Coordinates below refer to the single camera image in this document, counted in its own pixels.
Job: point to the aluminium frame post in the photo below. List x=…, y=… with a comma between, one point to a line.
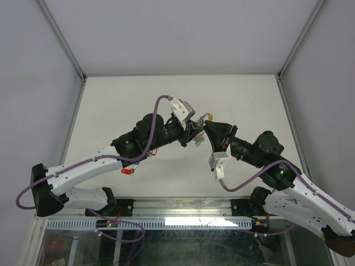
x=316, y=10
x=47, y=14

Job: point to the red key tag white label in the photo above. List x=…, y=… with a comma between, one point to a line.
x=152, y=153

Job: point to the right aluminium frame post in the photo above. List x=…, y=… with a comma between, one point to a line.
x=316, y=10

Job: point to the aluminium mounting rail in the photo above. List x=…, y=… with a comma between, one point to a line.
x=150, y=207

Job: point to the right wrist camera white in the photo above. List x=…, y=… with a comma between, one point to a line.
x=218, y=161

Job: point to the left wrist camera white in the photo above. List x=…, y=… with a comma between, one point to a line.
x=182, y=110

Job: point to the large grey keyring yellow handle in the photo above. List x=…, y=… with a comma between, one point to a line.
x=199, y=123

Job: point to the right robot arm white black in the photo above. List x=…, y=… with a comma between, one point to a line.
x=311, y=208

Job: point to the red key tag with key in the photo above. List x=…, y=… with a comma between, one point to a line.
x=127, y=171

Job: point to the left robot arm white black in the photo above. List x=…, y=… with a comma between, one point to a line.
x=55, y=188

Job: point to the left aluminium frame post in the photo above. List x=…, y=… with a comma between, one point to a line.
x=47, y=14

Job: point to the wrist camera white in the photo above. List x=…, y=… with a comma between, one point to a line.
x=218, y=161
x=182, y=110

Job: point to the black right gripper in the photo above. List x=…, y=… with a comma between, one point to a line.
x=217, y=132

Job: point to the green key tag right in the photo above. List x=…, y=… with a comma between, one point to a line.
x=198, y=143

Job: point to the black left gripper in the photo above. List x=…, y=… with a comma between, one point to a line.
x=190, y=132

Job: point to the grey slotted cable duct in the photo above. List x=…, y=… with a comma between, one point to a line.
x=169, y=223

